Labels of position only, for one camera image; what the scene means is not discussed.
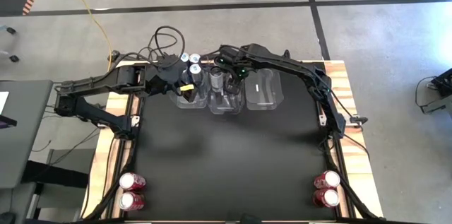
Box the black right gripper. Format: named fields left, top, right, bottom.
left=225, top=61, right=249, bottom=95

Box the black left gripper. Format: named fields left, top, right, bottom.
left=144, top=54, right=199, bottom=104

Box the red soda can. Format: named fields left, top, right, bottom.
left=118, top=172, right=147, bottom=192
left=312, top=187, right=341, bottom=208
left=313, top=170, right=341, bottom=190
left=118, top=191, right=146, bottom=212

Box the clear plastic bin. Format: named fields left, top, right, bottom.
left=206, top=54, right=246, bottom=115
left=244, top=56, right=285, bottom=111
left=169, top=54, right=210, bottom=110

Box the grey desk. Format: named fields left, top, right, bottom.
left=0, top=79, right=54, bottom=190

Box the dark flat device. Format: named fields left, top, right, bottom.
left=0, top=115, right=18, bottom=130

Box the white paper sheet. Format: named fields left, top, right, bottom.
left=0, top=91, right=10, bottom=116

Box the grey equipment box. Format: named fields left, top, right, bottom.
left=421, top=93, right=452, bottom=114

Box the black equipment case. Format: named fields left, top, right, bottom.
left=429, top=67, right=452, bottom=98

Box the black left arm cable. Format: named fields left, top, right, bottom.
left=146, top=25, right=187, bottom=66

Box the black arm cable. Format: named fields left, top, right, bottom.
left=344, top=134, right=371, bottom=161
left=146, top=25, right=187, bottom=66

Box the black looped cable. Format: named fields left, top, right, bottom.
left=136, top=33, right=178, bottom=61

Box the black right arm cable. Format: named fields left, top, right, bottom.
left=344, top=134, right=371, bottom=161

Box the yellow floor cable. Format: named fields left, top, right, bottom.
left=57, top=0, right=114, bottom=73

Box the black table frame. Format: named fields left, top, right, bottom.
left=114, top=60, right=356, bottom=223

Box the black floor cable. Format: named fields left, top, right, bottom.
left=414, top=74, right=439, bottom=109

